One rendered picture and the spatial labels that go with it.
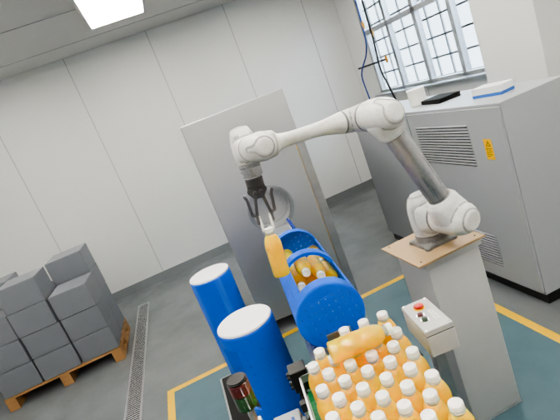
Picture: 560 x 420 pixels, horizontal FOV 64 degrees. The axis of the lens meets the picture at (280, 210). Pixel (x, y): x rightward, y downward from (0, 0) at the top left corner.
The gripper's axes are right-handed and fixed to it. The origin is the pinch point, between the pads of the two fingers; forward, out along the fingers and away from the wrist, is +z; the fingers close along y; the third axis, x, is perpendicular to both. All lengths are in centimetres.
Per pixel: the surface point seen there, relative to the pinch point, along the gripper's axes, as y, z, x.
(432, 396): -21, 39, 85
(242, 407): 28, 36, 64
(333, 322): -12.7, 43.1, 20.2
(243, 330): 23, 48, -11
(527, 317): -159, 133, -71
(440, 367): -40, 58, 48
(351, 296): -22.2, 34.3, 21.0
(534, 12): -249, -63, -131
